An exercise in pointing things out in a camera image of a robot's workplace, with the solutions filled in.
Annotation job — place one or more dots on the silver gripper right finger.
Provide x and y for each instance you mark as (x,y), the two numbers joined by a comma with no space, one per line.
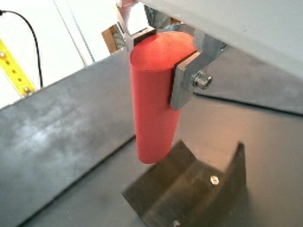
(190,74)

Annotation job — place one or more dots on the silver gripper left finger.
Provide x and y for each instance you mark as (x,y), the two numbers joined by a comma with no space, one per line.
(133,22)

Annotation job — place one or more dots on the red oval cylinder peg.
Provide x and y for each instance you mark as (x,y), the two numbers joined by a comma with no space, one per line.
(154,57)

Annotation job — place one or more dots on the black curved fixture stand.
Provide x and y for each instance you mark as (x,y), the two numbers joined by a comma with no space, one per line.
(185,193)

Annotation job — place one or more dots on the yellow perforated bar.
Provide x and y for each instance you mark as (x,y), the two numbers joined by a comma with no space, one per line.
(14,72)

